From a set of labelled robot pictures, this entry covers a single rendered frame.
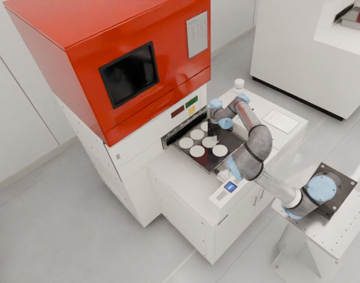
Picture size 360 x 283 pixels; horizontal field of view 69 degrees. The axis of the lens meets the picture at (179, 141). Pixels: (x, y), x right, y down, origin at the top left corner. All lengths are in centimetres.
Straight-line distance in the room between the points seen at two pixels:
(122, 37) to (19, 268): 222
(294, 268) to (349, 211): 82
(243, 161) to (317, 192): 42
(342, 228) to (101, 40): 154
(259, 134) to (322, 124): 229
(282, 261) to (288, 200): 110
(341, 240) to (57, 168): 273
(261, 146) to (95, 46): 80
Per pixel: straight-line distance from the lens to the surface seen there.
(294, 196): 141
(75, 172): 312
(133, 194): 198
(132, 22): 125
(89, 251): 262
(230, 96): 208
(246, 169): 119
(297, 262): 247
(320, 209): 172
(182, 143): 183
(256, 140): 116
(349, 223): 178
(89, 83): 122
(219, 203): 150
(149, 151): 179
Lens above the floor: 228
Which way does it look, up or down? 49 degrees down
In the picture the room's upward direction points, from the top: 8 degrees counter-clockwise
